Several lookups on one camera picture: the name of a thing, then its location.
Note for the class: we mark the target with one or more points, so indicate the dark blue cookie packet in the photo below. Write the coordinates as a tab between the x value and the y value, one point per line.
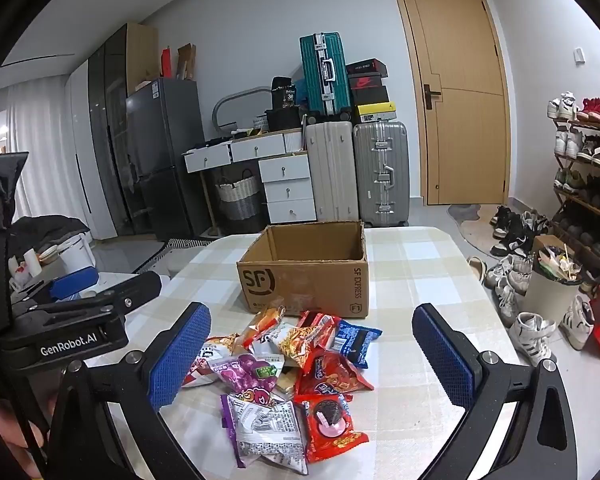
355	342

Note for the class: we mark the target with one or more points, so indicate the black storage box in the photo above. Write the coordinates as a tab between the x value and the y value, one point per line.
282	119

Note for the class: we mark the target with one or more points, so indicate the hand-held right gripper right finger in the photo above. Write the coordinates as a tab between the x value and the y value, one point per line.
442	355

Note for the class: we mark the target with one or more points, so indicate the beige suitcase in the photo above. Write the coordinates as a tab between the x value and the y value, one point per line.
330	170

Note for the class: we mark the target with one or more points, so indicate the beige cracker packet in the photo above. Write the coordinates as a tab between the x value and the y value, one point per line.
287	380

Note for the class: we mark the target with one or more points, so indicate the purple grape candy packet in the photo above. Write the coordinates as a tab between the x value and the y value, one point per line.
245	372

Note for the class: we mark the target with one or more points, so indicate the teal suitcase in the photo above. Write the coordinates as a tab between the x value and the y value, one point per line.
312	75

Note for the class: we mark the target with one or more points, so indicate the black white patterned rug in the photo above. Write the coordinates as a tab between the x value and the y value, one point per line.
175	252

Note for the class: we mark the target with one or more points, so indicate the woven grey white basket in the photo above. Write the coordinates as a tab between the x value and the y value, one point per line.
237	197

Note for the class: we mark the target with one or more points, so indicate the red shoe box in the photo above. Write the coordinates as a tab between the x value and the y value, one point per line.
364	82

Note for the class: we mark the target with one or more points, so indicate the white trash bin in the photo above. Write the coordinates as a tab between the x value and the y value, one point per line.
547	300

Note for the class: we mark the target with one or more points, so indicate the white drawer cabinet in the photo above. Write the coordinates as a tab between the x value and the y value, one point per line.
287	195

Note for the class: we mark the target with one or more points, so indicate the orange cake packet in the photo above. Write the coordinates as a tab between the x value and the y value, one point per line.
265	322

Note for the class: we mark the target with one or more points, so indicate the dark jacket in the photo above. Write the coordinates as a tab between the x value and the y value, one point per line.
45	227

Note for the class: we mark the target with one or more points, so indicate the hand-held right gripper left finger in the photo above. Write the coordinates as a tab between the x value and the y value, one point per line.
180	355

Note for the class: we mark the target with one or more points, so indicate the black bag with tag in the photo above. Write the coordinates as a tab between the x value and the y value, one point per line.
285	91

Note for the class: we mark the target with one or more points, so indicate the silver suitcase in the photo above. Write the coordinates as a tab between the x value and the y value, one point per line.
367	175

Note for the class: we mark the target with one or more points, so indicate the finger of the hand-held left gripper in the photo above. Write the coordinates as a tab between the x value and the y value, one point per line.
75	282
125	289

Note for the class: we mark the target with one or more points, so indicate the rows of shoes on rack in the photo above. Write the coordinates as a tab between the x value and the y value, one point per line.
585	147

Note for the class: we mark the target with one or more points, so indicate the pile of loose sneakers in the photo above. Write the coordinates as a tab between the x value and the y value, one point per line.
530	332

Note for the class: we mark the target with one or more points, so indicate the red packet with pink cookie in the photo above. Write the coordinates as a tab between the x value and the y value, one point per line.
330	430

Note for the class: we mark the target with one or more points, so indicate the black red-edged shoe box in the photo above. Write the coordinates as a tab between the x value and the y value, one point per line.
365	66

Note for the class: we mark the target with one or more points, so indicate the red striped snack packet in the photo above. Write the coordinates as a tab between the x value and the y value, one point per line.
320	321

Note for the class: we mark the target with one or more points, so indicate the checked tablecloth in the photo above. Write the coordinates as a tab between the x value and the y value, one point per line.
420	270

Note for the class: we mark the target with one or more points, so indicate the dark glass cabinet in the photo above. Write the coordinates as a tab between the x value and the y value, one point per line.
107	125

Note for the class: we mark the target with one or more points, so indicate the white desk with drawers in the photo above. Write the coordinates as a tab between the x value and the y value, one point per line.
250	147

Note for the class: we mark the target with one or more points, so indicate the brown paper bag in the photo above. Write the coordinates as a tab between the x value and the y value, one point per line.
186	62

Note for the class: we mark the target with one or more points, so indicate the small plain cardboard box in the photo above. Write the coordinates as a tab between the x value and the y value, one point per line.
542	242

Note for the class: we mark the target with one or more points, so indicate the white orange noodle snack packet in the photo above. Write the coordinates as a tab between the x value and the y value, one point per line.
292	342

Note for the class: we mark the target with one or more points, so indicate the wooden cabinet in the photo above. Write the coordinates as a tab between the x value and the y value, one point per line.
142	52

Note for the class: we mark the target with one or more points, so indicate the grey door mat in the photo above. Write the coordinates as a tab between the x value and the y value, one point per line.
464	212

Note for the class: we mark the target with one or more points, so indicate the brown cardboard box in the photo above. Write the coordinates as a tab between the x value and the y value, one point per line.
300	285

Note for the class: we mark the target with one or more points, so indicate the dark grey fridge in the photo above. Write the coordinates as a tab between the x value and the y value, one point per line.
165	160

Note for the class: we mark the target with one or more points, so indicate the white electric kettle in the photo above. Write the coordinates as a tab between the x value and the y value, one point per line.
75	255

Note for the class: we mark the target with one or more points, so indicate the white light switch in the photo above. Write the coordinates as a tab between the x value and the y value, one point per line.
578	54

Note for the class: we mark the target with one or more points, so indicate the white curtain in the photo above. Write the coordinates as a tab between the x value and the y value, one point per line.
35	160

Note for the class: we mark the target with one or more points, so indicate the person's left hand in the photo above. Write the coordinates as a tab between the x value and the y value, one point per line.
12	425

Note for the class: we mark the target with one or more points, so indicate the small white basket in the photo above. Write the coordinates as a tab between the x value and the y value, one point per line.
261	122

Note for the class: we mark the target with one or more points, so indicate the wooden door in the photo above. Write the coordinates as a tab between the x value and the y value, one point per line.
460	135

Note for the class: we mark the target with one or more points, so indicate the wooden shoe rack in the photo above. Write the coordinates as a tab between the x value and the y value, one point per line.
590	205

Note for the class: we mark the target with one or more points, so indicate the tall red box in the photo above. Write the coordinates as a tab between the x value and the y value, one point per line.
166	62

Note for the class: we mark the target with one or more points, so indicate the white red snack packet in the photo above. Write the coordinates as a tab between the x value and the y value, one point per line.
215	355

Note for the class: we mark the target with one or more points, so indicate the grey arched mirror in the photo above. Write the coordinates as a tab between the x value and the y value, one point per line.
225	105

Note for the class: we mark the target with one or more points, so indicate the white bowl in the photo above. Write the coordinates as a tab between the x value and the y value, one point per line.
49	254

